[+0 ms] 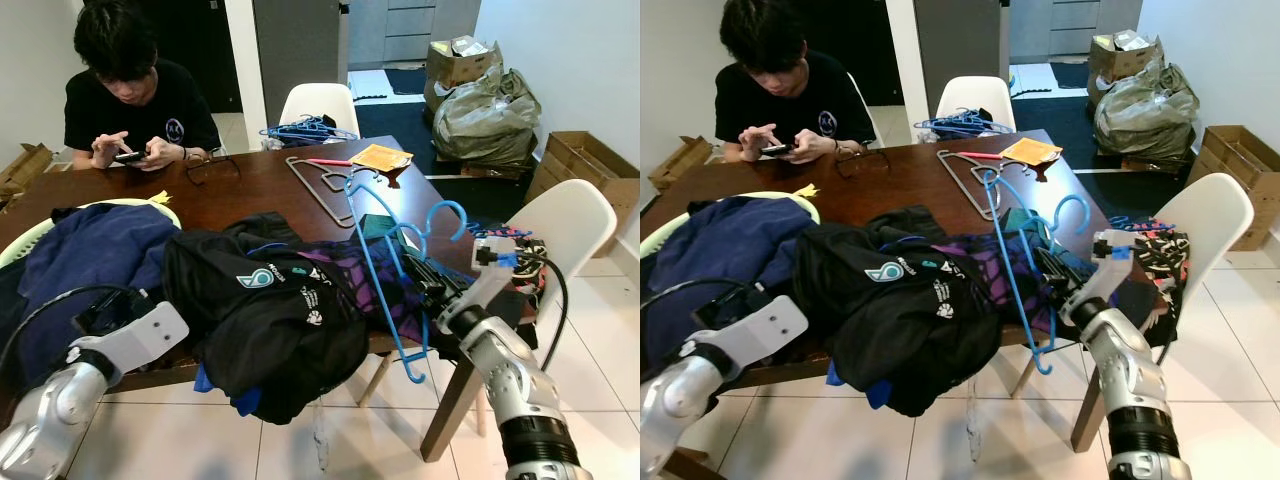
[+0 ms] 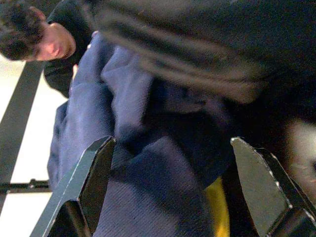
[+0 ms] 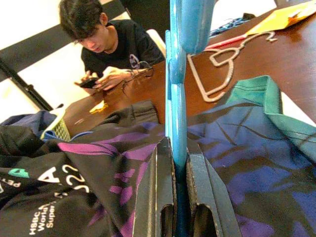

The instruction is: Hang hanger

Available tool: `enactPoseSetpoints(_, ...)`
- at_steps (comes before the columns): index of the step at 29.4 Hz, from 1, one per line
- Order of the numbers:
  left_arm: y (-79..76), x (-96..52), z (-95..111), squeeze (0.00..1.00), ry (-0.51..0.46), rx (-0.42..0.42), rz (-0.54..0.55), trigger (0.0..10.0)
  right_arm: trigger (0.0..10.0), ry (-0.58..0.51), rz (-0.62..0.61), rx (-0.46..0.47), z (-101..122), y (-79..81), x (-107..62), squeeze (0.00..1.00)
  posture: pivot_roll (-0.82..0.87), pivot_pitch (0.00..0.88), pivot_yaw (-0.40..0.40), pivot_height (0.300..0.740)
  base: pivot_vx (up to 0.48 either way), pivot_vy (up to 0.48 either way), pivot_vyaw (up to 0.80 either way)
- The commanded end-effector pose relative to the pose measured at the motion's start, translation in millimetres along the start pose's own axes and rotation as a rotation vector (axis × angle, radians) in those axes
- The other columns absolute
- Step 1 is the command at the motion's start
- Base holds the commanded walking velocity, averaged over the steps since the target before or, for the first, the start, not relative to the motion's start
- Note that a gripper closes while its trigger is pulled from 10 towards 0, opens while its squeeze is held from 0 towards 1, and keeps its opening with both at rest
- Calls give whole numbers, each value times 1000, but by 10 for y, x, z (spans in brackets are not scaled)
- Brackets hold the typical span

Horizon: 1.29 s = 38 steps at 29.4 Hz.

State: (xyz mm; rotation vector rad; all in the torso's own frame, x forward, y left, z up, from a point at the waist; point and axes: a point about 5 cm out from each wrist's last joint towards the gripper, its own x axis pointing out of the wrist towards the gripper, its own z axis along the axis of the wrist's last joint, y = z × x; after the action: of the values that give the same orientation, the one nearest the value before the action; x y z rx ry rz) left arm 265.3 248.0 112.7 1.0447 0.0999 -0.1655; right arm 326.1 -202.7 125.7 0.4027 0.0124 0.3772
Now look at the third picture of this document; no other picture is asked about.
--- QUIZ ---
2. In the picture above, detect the person's right hand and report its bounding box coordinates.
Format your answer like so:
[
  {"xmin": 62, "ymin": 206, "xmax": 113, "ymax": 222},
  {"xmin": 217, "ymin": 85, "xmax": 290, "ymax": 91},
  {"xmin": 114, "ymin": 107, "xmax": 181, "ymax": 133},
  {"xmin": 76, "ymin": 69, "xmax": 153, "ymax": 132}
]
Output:
[{"xmin": 81, "ymin": 70, "xmax": 104, "ymax": 96}]

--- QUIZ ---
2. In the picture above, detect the grey hanger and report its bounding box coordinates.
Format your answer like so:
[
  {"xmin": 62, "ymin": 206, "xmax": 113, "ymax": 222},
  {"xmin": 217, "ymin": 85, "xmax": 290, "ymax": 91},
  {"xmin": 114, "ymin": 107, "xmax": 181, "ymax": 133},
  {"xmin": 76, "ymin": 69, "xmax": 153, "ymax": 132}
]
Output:
[{"xmin": 187, "ymin": 31, "xmax": 277, "ymax": 103}]

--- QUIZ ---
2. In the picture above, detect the thin black cord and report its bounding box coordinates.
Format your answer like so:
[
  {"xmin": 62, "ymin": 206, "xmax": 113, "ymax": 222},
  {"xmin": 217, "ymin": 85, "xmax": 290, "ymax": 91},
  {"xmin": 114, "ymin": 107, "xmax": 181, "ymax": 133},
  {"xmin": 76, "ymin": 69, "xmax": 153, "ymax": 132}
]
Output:
[{"xmin": 120, "ymin": 66, "xmax": 154, "ymax": 92}]

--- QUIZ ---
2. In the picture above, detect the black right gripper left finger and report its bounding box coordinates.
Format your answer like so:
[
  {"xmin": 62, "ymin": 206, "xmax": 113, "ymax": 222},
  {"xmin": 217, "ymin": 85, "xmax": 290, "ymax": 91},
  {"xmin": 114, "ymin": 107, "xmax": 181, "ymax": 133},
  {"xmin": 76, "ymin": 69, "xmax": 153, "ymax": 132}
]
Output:
[{"xmin": 134, "ymin": 136, "xmax": 178, "ymax": 237}]

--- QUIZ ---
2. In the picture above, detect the tangled blue pile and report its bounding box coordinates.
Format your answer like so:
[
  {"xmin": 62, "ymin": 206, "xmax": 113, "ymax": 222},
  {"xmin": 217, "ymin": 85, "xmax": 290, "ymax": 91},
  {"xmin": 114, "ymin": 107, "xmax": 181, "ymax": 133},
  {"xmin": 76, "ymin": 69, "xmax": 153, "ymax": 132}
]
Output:
[{"xmin": 209, "ymin": 13, "xmax": 256, "ymax": 38}]

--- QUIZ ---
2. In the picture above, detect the dark printed sports jersey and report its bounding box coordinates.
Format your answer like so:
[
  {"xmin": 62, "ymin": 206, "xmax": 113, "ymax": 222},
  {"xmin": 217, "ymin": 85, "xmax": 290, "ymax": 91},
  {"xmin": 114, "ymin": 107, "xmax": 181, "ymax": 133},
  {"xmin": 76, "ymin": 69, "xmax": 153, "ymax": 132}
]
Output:
[{"xmin": 0, "ymin": 75, "xmax": 316, "ymax": 237}]

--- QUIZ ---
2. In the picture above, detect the dark cloth pile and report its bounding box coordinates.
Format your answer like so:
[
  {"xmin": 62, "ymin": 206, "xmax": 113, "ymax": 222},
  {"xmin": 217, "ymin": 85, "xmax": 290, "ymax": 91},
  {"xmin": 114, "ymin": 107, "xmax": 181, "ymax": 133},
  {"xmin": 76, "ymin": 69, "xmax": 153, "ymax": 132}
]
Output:
[{"xmin": 0, "ymin": 110, "xmax": 59, "ymax": 143}]

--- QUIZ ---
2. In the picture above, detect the person in black shirt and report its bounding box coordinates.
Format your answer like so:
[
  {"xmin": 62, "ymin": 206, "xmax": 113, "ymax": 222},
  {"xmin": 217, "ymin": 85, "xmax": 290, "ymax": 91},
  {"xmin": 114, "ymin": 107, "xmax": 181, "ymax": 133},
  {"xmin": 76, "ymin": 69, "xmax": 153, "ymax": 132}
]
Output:
[{"xmin": 59, "ymin": 0, "xmax": 166, "ymax": 96}]

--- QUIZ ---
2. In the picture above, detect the person's left hand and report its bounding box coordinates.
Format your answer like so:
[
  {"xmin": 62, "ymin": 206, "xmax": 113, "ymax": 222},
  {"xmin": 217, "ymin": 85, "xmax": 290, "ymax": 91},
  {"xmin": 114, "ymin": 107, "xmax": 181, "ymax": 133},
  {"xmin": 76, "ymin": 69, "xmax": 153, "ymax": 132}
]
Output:
[{"xmin": 98, "ymin": 66, "xmax": 132, "ymax": 91}]

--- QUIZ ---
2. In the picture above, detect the small yellow scrap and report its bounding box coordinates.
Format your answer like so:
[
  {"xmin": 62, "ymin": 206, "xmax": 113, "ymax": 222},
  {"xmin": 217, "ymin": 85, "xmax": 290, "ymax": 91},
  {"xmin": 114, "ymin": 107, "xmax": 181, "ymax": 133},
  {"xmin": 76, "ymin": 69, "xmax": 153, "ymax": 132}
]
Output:
[{"xmin": 89, "ymin": 102, "xmax": 109, "ymax": 114}]

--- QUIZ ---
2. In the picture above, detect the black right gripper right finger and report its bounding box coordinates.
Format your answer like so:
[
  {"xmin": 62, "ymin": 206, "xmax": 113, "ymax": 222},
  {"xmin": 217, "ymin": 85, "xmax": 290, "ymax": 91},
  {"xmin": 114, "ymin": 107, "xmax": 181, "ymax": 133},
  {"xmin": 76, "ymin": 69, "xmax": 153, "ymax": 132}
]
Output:
[{"xmin": 186, "ymin": 143, "xmax": 243, "ymax": 237}]

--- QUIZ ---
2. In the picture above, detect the black pole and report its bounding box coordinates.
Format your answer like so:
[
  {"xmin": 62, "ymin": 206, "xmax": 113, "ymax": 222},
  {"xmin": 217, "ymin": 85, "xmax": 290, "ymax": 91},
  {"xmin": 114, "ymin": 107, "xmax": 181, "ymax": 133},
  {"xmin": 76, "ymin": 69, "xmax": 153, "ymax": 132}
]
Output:
[{"xmin": 0, "ymin": 58, "xmax": 54, "ymax": 112}]

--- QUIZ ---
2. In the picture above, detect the black phone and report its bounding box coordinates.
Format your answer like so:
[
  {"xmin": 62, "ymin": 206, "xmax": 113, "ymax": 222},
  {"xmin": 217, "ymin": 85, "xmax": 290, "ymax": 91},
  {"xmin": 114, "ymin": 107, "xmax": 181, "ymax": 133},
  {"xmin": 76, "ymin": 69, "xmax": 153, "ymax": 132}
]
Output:
[{"xmin": 79, "ymin": 77, "xmax": 100, "ymax": 89}]

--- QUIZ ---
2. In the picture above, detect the pink stick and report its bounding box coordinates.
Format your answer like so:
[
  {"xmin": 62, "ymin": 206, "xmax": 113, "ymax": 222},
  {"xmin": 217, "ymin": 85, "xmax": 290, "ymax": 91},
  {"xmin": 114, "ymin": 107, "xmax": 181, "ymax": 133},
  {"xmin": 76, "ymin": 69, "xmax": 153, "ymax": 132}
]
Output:
[{"xmin": 206, "ymin": 34, "xmax": 249, "ymax": 49}]

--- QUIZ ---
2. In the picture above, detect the orange envelope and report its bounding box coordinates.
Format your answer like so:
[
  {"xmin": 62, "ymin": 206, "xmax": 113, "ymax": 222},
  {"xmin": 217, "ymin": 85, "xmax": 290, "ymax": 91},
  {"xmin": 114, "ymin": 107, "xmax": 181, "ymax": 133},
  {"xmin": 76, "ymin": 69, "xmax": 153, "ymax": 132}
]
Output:
[{"xmin": 246, "ymin": 1, "xmax": 316, "ymax": 37}]

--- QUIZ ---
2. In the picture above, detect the dark brown wooden table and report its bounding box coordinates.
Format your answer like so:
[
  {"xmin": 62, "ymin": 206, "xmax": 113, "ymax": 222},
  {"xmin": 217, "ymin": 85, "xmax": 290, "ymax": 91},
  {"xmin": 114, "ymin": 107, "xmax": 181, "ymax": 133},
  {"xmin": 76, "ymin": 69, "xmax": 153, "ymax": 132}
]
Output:
[{"xmin": 63, "ymin": 4, "xmax": 316, "ymax": 139}]

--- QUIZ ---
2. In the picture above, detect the blue plastic hanger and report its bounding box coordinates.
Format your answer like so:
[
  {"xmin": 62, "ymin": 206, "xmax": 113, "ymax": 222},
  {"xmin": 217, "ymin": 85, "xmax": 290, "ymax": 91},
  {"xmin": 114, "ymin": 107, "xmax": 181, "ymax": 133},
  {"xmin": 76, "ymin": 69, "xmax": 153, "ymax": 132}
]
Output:
[{"xmin": 164, "ymin": 0, "xmax": 215, "ymax": 237}]

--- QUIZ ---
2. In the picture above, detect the white rimmed mesh basket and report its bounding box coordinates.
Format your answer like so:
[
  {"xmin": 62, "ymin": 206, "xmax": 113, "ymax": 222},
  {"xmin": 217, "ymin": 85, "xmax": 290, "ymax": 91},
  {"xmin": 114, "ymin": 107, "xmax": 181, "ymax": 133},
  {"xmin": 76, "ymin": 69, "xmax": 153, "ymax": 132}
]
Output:
[{"xmin": 40, "ymin": 103, "xmax": 73, "ymax": 143}]

